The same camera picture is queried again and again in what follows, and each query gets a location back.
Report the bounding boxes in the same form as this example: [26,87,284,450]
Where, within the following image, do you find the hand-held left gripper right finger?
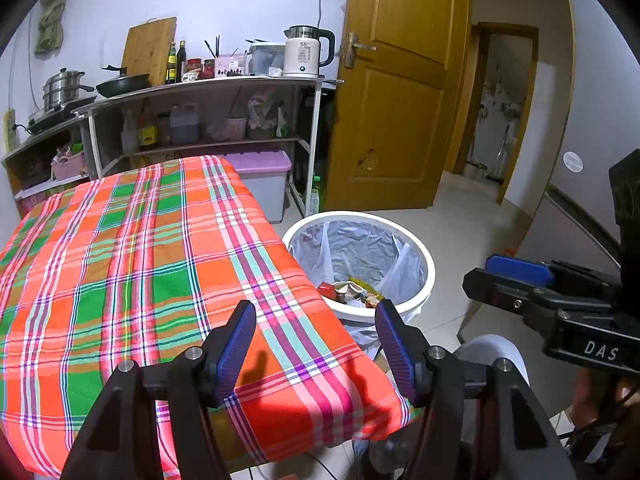
[375,299,576,480]

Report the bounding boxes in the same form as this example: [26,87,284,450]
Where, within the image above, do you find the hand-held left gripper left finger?
[60,300,257,480]

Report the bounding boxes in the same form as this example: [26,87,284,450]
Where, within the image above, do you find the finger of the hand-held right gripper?
[486,254,623,291]
[462,267,561,321]

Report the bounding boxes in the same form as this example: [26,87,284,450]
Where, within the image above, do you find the person's right hand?
[570,367,626,428]

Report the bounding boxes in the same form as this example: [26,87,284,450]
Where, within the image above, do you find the white rounded object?
[452,334,531,441]

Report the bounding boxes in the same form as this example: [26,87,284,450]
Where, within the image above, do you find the beige crumpled wrapper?
[334,282,366,303]

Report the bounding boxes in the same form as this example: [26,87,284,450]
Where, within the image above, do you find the plaid orange green tablecloth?
[0,156,423,478]

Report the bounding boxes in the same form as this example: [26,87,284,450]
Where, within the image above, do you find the purple lid storage box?
[220,150,293,225]

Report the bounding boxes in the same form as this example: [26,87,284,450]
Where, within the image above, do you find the green plastic bottle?
[306,176,323,217]

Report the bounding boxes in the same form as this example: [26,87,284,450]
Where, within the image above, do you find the yellow wooden door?
[325,0,473,211]

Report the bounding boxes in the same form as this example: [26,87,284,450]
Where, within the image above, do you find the pink plastic tub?
[223,116,248,141]

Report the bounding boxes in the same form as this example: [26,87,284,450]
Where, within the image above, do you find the dark liquid jug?
[169,102,202,143]

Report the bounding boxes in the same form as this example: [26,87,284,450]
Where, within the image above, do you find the yellow label condiment bottle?
[137,110,158,150]

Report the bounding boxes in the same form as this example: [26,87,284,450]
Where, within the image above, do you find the crumpled plastic bags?
[247,87,291,140]

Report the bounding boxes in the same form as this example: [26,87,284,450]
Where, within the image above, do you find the pink plastic basket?
[51,152,87,181]

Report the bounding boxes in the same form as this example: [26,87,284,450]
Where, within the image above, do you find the metal shelf rack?
[74,77,346,218]

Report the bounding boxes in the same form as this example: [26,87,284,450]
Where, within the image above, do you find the pink utensil holder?
[215,52,249,79]

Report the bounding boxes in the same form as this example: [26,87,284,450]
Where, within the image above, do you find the black frying pan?
[95,65,152,98]

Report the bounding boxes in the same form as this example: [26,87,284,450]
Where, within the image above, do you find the white shelf unit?
[1,120,93,216]

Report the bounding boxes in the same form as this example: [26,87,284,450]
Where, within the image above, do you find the clear water filter pitcher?
[248,41,287,77]

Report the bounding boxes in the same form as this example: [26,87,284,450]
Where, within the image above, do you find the black induction cooker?
[17,95,98,133]

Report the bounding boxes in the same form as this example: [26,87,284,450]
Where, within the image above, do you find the white electric kettle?
[284,25,336,78]

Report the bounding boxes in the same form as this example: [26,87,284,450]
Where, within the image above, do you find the steel steamer pot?
[41,67,86,111]

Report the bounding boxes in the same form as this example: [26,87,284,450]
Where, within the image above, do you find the wooden cutting board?
[121,16,178,86]

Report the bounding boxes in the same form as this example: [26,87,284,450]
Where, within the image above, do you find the yellowed power strip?
[2,109,16,153]

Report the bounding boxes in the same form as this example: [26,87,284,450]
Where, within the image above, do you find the hanging green cloth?
[34,0,68,56]

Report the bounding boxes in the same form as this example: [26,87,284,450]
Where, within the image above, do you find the wooden door frame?
[445,22,540,206]

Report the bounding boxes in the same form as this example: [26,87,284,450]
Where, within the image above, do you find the metal door handle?
[344,32,377,68]

